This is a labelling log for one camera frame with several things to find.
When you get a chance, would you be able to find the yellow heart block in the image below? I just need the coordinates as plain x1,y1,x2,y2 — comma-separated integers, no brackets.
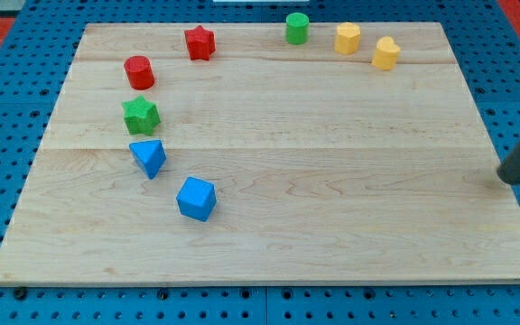
371,36,401,70

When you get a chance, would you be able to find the red cylinder block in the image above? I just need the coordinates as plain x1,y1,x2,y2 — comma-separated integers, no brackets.
124,55,155,90

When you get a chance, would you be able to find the red star block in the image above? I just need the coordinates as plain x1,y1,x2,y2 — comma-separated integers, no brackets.
184,25,216,60

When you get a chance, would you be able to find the green cylinder block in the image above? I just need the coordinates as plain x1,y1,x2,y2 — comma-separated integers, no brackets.
285,13,310,45

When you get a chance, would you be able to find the blue cube block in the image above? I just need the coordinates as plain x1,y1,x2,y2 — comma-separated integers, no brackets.
176,177,217,222

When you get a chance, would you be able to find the light wooden board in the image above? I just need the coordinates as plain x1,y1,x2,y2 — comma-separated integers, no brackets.
0,22,520,287

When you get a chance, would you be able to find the green star block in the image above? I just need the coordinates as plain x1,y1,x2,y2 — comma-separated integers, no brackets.
122,96,161,135

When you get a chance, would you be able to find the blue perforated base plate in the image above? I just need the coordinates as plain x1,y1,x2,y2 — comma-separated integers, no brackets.
0,0,520,324

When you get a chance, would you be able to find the yellow hexagon block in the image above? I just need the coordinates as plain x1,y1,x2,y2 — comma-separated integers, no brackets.
334,22,361,55

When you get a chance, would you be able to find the blue triangle block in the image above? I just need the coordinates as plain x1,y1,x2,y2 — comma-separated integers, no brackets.
129,139,167,180

